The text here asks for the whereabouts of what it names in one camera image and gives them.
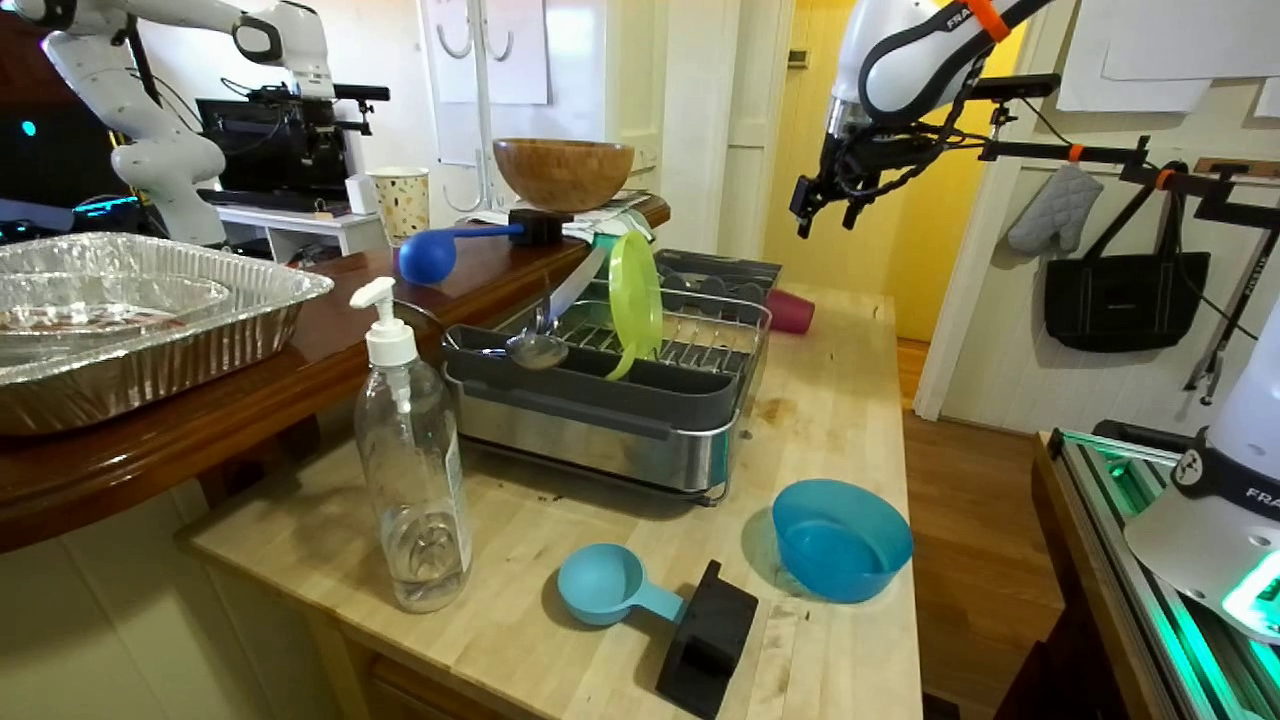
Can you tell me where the metal serving spoon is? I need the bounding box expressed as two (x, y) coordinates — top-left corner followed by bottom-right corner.
(508, 250), (609, 371)

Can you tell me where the blue measuring cup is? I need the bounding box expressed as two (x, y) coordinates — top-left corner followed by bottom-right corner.
(554, 544), (682, 628)

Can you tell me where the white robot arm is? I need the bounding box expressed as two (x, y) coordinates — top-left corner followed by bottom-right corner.
(788, 0), (1046, 236)

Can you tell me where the blue plastic bowl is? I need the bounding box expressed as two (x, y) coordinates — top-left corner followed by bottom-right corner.
(773, 482), (913, 603)

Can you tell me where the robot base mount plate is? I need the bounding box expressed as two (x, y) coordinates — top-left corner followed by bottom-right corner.
(1052, 431), (1280, 720)

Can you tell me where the paper cup with dots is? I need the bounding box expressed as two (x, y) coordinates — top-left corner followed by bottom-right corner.
(369, 173), (427, 240)

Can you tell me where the pink plastic cup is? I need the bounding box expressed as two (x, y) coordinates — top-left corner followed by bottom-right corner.
(768, 287), (815, 338)

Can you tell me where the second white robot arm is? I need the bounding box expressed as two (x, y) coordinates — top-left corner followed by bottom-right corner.
(2, 0), (330, 243)

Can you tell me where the clear soap pump bottle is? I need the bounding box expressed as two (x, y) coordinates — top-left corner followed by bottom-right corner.
(349, 275), (473, 612)

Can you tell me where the grey oven mitt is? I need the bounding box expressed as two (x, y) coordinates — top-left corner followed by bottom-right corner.
(1003, 164), (1103, 256)

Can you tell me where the blue ladle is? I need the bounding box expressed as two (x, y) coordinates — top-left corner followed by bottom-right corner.
(394, 226), (550, 284)

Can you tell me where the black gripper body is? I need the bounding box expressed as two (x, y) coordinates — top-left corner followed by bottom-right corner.
(788, 124), (956, 236)

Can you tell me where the black block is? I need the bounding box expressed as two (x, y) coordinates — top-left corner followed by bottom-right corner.
(654, 563), (757, 720)

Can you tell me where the aluminium foil tray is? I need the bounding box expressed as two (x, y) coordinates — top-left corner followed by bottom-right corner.
(0, 233), (330, 436)

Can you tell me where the grey dish drying rack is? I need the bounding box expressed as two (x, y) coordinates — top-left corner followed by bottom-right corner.
(442, 250), (780, 504)

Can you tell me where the black hanging bag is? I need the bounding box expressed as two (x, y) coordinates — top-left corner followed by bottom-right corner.
(1042, 188), (1211, 353)

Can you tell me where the large wooden bowl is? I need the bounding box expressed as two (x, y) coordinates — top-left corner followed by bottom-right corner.
(491, 135), (631, 214)

